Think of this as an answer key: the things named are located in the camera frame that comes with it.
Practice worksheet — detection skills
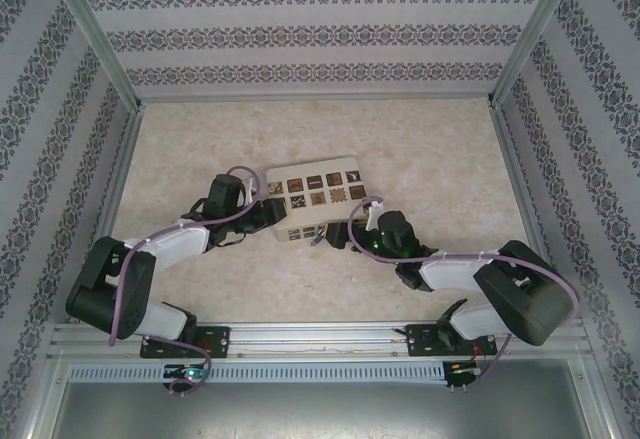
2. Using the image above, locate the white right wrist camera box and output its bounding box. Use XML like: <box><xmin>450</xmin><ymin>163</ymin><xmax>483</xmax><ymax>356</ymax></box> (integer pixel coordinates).
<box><xmin>363</xmin><ymin>198</ymin><xmax>386</xmax><ymax>231</ymax></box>

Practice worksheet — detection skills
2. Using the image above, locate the aluminium frame post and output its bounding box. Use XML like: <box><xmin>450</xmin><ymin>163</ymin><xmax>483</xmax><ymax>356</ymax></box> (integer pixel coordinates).
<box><xmin>486</xmin><ymin>0</ymin><xmax>587</xmax><ymax>108</ymax></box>
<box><xmin>42</xmin><ymin>0</ymin><xmax>147</xmax><ymax>113</ymax></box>

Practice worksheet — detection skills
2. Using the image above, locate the white wooden box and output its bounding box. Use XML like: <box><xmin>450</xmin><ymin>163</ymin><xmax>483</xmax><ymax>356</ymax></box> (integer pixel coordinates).
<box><xmin>264</xmin><ymin>154</ymin><xmax>374</xmax><ymax>244</ymax></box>

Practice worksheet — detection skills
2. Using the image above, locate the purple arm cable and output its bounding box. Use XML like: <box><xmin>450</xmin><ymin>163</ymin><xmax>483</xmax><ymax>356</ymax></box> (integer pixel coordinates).
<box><xmin>108</xmin><ymin>164</ymin><xmax>262</xmax><ymax>396</ymax></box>
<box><xmin>347</xmin><ymin>198</ymin><xmax>582</xmax><ymax>391</ymax></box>

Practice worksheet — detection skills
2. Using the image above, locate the grey sheet metal tray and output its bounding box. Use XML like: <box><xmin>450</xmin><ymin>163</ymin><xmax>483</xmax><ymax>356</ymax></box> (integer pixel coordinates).
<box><xmin>47</xmin><ymin>378</ymin><xmax>604</xmax><ymax>439</ymax></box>

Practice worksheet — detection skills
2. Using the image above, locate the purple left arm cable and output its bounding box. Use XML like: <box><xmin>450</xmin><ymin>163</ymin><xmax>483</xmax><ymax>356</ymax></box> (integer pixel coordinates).
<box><xmin>108</xmin><ymin>164</ymin><xmax>262</xmax><ymax>396</ymax></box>

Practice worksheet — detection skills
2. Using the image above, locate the aluminium mounting rail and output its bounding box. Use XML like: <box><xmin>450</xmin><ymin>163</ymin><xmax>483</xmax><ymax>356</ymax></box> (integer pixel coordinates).
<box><xmin>47</xmin><ymin>319</ymin><xmax>595</xmax><ymax>361</ymax></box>

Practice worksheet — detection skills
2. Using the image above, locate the aluminium table side rail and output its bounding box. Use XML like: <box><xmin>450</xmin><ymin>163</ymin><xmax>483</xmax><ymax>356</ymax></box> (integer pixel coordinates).
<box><xmin>487</xmin><ymin>101</ymin><xmax>585</xmax><ymax>321</ymax></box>
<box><xmin>67</xmin><ymin>106</ymin><xmax>147</xmax><ymax>325</ymax></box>

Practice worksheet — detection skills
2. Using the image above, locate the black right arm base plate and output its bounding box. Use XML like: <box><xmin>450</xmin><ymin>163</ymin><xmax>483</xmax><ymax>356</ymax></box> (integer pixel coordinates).
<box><xmin>401</xmin><ymin>323</ymin><xmax>499</xmax><ymax>359</ymax></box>

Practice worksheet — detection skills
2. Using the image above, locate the white slotted cable duct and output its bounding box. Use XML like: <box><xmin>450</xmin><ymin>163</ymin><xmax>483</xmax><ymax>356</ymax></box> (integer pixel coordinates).
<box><xmin>67</xmin><ymin>361</ymin><xmax>447</xmax><ymax>385</ymax></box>

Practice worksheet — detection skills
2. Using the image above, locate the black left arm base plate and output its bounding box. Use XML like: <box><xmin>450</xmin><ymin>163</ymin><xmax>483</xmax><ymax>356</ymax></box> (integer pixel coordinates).
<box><xmin>139</xmin><ymin>324</ymin><xmax>232</xmax><ymax>360</ymax></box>

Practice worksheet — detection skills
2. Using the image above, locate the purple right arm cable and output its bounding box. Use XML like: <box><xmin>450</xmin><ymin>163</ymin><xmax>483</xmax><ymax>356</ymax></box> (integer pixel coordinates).
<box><xmin>347</xmin><ymin>198</ymin><xmax>582</xmax><ymax>391</ymax></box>

